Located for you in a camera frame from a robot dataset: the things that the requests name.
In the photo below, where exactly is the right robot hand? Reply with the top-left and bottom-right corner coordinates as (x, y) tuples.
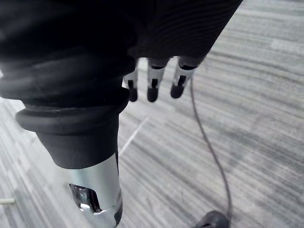
(0, 0), (244, 228)

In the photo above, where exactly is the dark robot foot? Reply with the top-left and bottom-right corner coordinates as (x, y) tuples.
(193, 210), (230, 228)

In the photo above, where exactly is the thin dark cable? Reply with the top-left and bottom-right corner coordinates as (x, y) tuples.
(190, 76), (233, 219)

